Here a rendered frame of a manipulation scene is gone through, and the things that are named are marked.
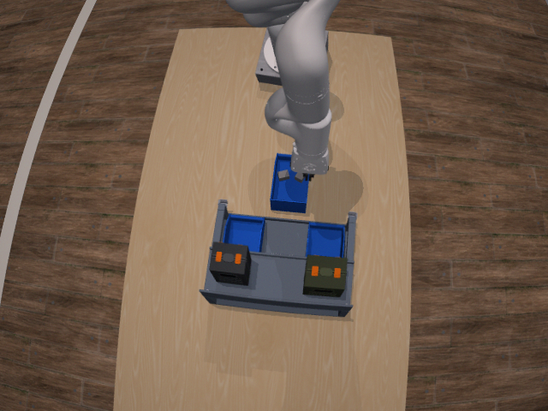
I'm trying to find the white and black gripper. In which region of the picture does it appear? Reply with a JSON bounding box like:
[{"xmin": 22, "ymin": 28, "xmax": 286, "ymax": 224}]
[{"xmin": 290, "ymin": 147, "xmax": 329, "ymax": 181}]

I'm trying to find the blue bin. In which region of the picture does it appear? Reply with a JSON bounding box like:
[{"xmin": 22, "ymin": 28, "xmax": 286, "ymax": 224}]
[
  {"xmin": 306, "ymin": 223, "xmax": 345, "ymax": 257},
  {"xmin": 223, "ymin": 215, "xmax": 265, "ymax": 253},
  {"xmin": 270, "ymin": 153, "xmax": 309, "ymax": 213}
]

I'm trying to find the black tool case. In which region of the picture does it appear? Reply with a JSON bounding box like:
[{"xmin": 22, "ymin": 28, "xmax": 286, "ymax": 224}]
[{"xmin": 209, "ymin": 242, "xmax": 252, "ymax": 286}]

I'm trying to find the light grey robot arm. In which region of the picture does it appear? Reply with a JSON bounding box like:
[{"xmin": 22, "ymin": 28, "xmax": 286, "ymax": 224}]
[{"xmin": 226, "ymin": 0, "xmax": 340, "ymax": 160}]

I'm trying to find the dark green tool case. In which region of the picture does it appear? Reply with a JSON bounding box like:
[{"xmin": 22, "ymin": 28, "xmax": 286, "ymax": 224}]
[{"xmin": 303, "ymin": 255, "xmax": 348, "ymax": 297}]

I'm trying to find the grey shelf rack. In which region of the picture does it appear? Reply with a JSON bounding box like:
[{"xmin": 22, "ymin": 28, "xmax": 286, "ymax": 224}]
[{"xmin": 200, "ymin": 199, "xmax": 357, "ymax": 317}]

